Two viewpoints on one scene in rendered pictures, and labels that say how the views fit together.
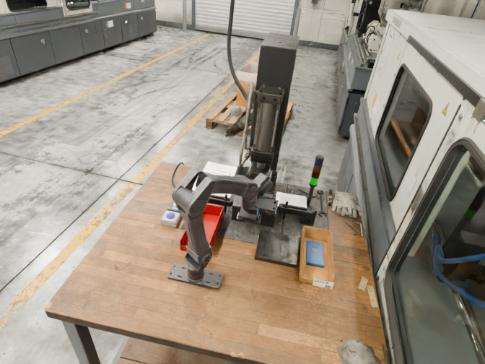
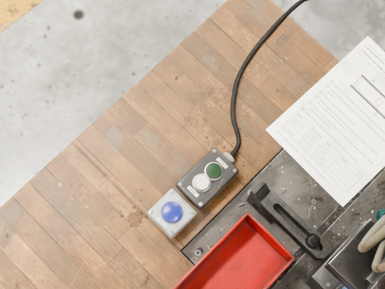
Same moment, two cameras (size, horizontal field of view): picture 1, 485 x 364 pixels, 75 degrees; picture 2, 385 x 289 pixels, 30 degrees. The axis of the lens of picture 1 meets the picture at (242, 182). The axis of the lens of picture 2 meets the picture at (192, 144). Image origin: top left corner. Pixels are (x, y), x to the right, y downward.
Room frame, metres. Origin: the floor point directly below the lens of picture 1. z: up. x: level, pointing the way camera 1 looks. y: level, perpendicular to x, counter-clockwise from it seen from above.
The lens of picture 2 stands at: (0.85, 0.15, 2.24)
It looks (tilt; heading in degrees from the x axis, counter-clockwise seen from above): 74 degrees down; 32
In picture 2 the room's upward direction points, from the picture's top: 5 degrees clockwise
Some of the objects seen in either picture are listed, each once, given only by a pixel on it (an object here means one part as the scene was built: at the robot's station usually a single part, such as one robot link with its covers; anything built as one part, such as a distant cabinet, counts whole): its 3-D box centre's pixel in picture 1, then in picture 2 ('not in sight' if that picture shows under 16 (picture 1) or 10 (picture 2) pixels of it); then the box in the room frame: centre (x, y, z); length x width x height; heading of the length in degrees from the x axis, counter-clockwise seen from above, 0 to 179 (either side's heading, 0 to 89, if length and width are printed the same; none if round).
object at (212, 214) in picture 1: (203, 227); (222, 285); (1.00, 0.15, 0.93); 0.25 x 0.12 x 0.06; 173
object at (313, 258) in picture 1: (315, 252); not in sight; (0.93, -0.33, 0.92); 0.15 x 0.07 x 0.03; 174
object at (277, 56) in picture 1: (272, 97); not in sight; (1.27, -0.09, 1.44); 0.17 x 0.13 x 0.42; 173
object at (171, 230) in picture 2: (170, 220); (171, 215); (1.05, 0.30, 0.90); 0.07 x 0.07 x 0.06; 83
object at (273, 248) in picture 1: (277, 248); not in sight; (0.94, -0.17, 0.91); 0.17 x 0.16 x 0.02; 83
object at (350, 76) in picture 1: (366, 62); not in sight; (6.57, -2.19, 0.49); 5.51 x 1.02 x 0.97; 169
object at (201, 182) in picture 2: not in sight; (201, 183); (1.13, 0.29, 0.93); 0.03 x 0.03 x 0.02
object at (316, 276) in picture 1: (316, 256); not in sight; (0.90, -0.33, 0.93); 0.25 x 0.13 x 0.08; 173
